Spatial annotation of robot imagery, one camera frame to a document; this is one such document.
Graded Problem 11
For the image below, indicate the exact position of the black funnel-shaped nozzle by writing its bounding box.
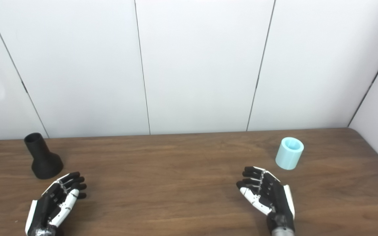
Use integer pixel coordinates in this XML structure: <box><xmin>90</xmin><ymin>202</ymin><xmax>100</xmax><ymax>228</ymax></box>
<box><xmin>24</xmin><ymin>132</ymin><xmax>64</xmax><ymax>180</ymax></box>

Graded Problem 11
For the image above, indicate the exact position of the white and black right hand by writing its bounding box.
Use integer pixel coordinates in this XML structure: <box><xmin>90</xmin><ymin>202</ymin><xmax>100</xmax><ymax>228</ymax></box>
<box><xmin>236</xmin><ymin>166</ymin><xmax>295</xmax><ymax>230</ymax></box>

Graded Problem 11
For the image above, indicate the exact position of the white and black left hand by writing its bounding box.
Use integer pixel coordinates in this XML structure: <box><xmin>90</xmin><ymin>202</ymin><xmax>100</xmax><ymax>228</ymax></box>
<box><xmin>25</xmin><ymin>172</ymin><xmax>87</xmax><ymax>236</ymax></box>

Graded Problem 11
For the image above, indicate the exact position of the light-blue short hose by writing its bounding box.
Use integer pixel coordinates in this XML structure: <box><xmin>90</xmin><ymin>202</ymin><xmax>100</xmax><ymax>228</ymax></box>
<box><xmin>275</xmin><ymin>137</ymin><xmax>304</xmax><ymax>170</ymax></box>

